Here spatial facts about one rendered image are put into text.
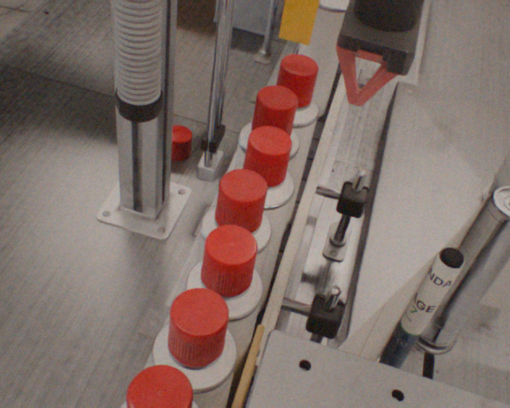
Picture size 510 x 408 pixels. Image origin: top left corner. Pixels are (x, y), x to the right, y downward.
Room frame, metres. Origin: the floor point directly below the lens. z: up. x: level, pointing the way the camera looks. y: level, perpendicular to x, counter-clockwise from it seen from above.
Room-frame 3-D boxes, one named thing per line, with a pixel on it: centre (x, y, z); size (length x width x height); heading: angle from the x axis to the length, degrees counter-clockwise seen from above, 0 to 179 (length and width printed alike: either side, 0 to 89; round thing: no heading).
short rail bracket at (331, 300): (0.33, -0.07, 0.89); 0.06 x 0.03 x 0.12; 82
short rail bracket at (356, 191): (0.48, -0.10, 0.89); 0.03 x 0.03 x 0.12; 82
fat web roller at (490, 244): (0.34, -0.19, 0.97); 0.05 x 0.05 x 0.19
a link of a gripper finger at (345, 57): (0.52, -0.08, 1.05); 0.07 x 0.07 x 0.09; 83
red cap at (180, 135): (0.58, 0.11, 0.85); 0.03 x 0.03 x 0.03
